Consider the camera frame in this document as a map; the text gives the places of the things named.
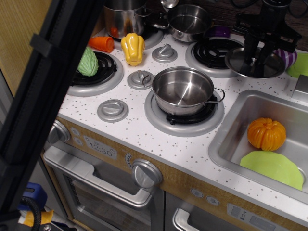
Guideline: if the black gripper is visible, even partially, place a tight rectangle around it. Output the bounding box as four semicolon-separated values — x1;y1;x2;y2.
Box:
233;13;302;76

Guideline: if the steel pot lid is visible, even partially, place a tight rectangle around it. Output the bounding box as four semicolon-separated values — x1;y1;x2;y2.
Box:
225;48;285;79

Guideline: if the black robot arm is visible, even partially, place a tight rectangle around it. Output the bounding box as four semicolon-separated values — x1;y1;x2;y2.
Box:
225;0;302;79

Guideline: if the small steel pot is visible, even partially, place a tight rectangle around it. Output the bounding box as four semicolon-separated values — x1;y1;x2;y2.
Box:
141;66;225;116

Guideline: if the tall steel stock pot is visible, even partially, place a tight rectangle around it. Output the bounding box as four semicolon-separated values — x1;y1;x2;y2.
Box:
103;0;153;39

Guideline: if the purple striped toy onion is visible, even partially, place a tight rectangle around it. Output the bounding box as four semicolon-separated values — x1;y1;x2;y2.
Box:
274;49;297;70

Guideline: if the purple toy cup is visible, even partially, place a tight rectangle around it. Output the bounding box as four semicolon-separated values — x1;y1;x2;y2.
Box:
206;26;231;38

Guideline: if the green plate at right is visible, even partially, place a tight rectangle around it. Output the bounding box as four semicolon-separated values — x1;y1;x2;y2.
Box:
286;53;308;78

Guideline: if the back right burner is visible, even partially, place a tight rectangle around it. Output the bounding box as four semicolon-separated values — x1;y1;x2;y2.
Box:
185;37;244;78

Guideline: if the burner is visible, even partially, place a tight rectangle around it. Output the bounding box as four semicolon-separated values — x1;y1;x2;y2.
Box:
185;37;244;78
144;91;224;137
67;51;124;97
100;26;164;50

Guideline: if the silver faucet base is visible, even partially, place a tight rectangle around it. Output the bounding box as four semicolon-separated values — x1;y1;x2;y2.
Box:
292;75;308;103

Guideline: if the steel saucepan at back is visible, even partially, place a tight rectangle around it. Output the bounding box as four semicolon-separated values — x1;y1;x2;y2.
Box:
150;4;213;43

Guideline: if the orange toy pumpkin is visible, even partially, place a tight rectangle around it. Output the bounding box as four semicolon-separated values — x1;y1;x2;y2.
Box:
247;117;286;151

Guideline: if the silver stove knob back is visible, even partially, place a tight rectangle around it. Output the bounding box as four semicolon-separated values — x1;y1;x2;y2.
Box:
152;44;178;63

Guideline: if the silver stove knob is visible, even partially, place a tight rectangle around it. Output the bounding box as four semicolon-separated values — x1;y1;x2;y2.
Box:
152;44;178;63
127;70;155;90
97;99;129;123

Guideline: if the front right burner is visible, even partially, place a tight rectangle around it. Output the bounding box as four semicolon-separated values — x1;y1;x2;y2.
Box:
144;91;224;137

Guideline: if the steel ladle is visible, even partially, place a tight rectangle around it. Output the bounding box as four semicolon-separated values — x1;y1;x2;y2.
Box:
160;0;179;9

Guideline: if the steel sink basin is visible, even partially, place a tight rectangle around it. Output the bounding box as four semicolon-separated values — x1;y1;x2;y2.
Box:
208;90;308;204

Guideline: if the back left burner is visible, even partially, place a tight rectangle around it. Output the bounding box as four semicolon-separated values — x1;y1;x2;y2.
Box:
100;26;164;50

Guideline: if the green plate in sink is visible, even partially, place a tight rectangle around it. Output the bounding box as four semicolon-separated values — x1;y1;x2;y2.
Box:
240;151;304;190

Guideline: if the silver stove knob middle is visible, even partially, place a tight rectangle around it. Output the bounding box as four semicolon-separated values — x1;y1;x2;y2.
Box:
127;70;155;90

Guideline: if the yellow toy bell pepper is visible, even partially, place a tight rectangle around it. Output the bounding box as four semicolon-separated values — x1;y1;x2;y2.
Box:
121;33;145;66

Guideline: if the front left burner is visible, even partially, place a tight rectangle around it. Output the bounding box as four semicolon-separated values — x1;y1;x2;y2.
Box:
67;51;124;97

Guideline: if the orange toy carrot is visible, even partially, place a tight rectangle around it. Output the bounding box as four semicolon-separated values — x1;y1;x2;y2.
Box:
88;36;114;52

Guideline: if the silver stove knob front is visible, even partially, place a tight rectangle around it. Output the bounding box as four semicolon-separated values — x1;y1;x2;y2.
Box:
97;99;129;123

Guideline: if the green toy bitter gourd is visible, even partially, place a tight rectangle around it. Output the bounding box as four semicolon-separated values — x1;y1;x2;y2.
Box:
77;47;99;77

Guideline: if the right oven dial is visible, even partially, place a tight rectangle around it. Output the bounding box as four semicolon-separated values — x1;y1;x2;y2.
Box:
132;158;163;189

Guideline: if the oven dial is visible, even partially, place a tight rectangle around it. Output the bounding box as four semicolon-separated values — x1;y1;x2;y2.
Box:
132;158;163;189
47;120;71;144

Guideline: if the oven clock display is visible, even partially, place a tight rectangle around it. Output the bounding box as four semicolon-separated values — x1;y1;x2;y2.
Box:
83;136;117;160

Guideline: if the left oven dial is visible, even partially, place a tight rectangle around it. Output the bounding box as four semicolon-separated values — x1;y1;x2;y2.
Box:
47;120;71;144

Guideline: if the blue clamp tool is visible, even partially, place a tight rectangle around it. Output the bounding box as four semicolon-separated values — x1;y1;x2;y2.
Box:
22;182;48;210

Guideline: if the oven door handle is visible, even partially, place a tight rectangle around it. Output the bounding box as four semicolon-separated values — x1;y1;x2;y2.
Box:
44;147;153;210

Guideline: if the black foreground frame post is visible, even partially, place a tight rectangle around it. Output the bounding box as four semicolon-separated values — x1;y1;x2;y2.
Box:
0;0;104;215

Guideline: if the black braided cable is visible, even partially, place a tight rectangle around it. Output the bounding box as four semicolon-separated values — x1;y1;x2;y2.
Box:
19;196;43;231

